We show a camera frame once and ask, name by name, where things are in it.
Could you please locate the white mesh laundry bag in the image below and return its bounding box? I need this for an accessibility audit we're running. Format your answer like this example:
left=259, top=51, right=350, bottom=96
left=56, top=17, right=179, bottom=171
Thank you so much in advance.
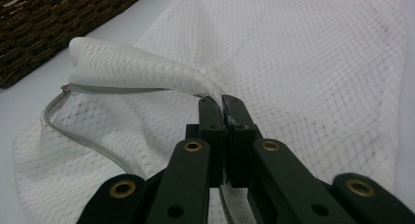
left=12, top=0, right=407, bottom=224

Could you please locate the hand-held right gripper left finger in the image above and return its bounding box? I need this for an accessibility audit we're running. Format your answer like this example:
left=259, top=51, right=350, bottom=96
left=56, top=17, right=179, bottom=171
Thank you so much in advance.
left=185, top=95, right=228, bottom=189

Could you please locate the brown wicker basket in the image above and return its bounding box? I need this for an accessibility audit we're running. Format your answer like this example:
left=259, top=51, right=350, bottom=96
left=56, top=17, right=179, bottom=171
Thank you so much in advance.
left=0, top=0, right=155, bottom=90

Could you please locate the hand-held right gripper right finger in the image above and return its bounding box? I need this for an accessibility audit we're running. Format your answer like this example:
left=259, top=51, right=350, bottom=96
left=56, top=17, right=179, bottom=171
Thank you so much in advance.
left=221, top=93, right=264, bottom=189

